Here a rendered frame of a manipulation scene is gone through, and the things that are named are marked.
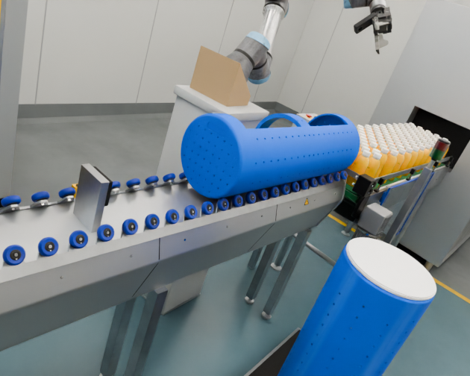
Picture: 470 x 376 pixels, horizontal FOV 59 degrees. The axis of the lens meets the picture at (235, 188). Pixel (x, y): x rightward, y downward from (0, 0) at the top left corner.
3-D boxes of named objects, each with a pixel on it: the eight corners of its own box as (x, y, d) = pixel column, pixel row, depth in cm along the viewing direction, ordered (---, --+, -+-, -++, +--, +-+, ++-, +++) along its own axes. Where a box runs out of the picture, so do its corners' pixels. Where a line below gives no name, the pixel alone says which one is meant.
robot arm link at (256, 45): (230, 44, 184) (249, 23, 187) (236, 64, 196) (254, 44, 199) (252, 54, 180) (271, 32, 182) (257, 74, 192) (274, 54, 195)
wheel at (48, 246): (34, 239, 95) (38, 239, 93) (54, 235, 98) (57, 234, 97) (38, 259, 95) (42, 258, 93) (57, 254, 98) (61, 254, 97)
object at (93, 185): (72, 212, 116) (80, 164, 110) (86, 210, 119) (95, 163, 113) (91, 233, 111) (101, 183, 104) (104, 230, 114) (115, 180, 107)
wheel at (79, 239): (66, 232, 100) (70, 231, 99) (83, 228, 104) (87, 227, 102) (69, 251, 100) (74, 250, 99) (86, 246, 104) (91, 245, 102)
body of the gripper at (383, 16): (392, 21, 189) (389, 2, 194) (371, 24, 191) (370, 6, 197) (392, 33, 195) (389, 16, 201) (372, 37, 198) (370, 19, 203)
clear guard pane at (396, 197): (350, 261, 239) (389, 189, 218) (398, 232, 297) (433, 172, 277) (351, 261, 238) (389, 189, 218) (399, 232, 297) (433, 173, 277)
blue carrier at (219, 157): (171, 174, 152) (191, 100, 140) (299, 156, 217) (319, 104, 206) (226, 214, 137) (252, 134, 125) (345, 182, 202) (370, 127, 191)
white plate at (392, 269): (436, 313, 108) (433, 317, 109) (437, 268, 132) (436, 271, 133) (338, 261, 116) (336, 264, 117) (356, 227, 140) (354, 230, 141)
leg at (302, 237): (259, 314, 244) (298, 227, 218) (265, 311, 248) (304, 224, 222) (266, 321, 241) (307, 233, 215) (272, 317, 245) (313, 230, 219)
